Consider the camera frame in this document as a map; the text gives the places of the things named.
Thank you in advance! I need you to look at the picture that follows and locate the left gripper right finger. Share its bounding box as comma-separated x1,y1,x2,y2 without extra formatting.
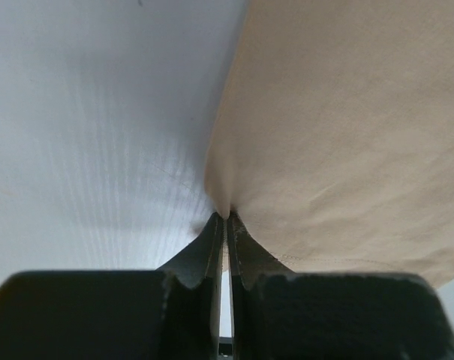
227,214,454,359

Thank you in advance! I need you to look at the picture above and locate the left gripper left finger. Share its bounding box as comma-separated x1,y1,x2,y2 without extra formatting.
0,214,223,359

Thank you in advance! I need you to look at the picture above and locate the beige t shirt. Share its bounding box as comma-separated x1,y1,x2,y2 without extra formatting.
204,1,454,287

